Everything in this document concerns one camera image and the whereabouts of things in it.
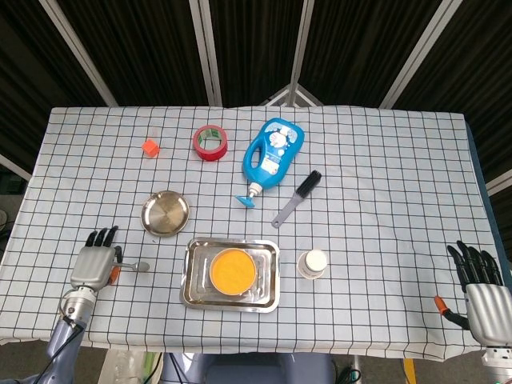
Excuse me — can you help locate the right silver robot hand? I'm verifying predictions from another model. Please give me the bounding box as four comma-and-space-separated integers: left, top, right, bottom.
434, 239, 512, 347

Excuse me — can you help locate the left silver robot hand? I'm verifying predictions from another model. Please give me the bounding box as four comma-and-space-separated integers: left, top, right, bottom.
70, 225, 124, 292

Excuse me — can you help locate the small metal spoon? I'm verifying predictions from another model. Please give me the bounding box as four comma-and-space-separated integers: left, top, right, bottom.
115, 260, 151, 274

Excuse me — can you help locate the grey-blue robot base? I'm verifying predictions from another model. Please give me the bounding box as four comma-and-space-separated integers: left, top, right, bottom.
159, 351, 335, 384

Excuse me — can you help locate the white bowl of orange powder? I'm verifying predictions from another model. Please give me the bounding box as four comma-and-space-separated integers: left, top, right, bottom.
209, 247, 258, 297

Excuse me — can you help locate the round steel plate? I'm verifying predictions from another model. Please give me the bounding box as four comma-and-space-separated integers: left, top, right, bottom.
140, 190, 191, 238

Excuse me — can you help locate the clear plastic bag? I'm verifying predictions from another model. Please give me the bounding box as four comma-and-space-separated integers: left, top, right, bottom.
98, 350, 155, 384

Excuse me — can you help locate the rectangular steel tray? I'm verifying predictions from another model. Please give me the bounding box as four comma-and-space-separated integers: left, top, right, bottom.
179, 237, 281, 314

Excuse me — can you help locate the orange cube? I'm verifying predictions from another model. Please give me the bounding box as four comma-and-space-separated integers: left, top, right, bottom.
141, 138, 162, 158

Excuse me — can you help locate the light blue checked tablecloth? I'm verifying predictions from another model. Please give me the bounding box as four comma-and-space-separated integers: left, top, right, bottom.
0, 104, 512, 363

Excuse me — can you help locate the red tape roll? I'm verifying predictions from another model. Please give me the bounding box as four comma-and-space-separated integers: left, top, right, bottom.
192, 124, 230, 162

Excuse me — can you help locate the white paper cup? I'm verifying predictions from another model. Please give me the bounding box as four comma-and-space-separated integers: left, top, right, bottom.
296, 248, 329, 281

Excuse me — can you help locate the blue detergent pump bottle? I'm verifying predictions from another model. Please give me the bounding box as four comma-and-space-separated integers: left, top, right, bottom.
234, 117, 306, 210

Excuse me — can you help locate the grey brush with black bristles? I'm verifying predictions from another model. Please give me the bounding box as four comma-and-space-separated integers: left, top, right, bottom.
270, 170, 323, 230

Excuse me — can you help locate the black folding screen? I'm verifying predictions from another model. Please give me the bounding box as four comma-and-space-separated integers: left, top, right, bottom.
0, 0, 512, 197

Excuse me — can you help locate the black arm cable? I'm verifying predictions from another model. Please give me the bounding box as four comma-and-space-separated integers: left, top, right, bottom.
35, 314, 86, 383

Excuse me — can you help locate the white metal stand frame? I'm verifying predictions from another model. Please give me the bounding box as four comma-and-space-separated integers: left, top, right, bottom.
262, 83, 323, 107

